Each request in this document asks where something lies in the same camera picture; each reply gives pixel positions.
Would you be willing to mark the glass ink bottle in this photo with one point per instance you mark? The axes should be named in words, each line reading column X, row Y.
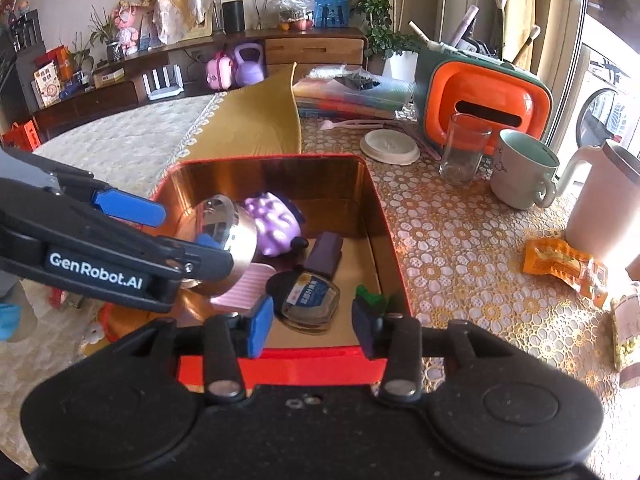
column 307, row 300

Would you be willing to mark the white round lid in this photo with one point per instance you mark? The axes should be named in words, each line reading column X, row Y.
column 390, row 146

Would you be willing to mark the clear bag of fruit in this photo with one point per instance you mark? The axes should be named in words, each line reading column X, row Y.
column 290, row 10

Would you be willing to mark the tall potted plant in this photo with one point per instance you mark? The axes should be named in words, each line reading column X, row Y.
column 375, row 10

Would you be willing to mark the round metal tin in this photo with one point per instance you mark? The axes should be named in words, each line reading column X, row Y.
column 230, row 230

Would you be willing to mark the purple kettlebell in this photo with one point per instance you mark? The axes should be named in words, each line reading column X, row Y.
column 248, row 67

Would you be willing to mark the pale green mug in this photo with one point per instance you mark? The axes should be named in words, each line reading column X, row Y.
column 520, row 170

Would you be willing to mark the pink doll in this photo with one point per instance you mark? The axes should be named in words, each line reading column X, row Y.
column 126, row 30

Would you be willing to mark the lace patterned table cover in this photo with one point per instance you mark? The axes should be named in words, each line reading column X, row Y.
column 475, row 270

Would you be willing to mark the pink ribbed box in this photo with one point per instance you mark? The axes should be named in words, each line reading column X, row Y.
column 240, row 290

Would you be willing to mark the orange printed box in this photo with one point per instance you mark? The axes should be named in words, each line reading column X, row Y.
column 50, row 80

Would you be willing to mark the clear drinking glass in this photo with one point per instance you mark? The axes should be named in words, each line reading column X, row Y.
column 465, row 150

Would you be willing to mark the red tin box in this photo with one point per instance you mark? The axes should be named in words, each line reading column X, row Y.
column 360, row 200

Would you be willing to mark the calligraphy brush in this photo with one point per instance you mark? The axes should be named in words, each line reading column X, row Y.
column 501, row 20
column 525, row 45

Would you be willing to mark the purple spiky toy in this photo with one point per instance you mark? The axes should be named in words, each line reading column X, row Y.
column 275, row 220

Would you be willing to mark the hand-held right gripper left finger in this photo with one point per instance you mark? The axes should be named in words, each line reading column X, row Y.
column 260, row 330

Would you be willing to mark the white router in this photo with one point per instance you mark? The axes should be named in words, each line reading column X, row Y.
column 162, row 85

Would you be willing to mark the packet of nuts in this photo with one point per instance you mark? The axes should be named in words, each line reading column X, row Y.
column 627, row 345

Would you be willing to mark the black cylinder speaker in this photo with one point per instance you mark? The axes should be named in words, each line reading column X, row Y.
column 233, row 16

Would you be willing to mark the orange and green organizer box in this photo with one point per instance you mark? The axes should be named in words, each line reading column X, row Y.
column 480, row 90

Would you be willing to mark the stack of books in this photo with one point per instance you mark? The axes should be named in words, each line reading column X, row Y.
column 350, row 92

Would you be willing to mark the wooden media cabinet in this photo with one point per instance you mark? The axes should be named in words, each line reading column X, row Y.
column 310, row 50

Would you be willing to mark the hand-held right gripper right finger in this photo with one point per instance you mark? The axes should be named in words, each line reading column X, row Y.
column 366, row 330

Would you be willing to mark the pink plastic spoon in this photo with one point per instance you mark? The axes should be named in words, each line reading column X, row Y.
column 355, row 124

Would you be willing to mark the white lidded jug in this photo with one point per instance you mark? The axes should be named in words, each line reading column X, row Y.
column 605, row 210

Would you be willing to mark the small green cap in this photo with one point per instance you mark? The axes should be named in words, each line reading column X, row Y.
column 371, row 297

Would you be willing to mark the pink toy suitcase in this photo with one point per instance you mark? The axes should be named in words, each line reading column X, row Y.
column 220, row 74

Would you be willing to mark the orange snack packet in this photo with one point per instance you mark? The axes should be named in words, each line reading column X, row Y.
column 560, row 265

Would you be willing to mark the washing machine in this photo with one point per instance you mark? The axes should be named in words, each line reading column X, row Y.
column 607, row 110

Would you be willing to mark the blue picture bag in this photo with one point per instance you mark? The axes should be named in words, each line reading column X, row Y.
column 331, row 7

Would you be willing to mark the small purple box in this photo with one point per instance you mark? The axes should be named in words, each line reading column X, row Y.
column 325, row 255

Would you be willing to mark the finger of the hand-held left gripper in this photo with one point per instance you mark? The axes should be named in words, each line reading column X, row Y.
column 207, row 260
column 132, row 210

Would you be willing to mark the white quilted tablecloth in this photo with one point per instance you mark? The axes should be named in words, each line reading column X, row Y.
column 115, row 135

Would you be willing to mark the small plant in vase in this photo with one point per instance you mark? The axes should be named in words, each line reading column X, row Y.
column 107, row 35

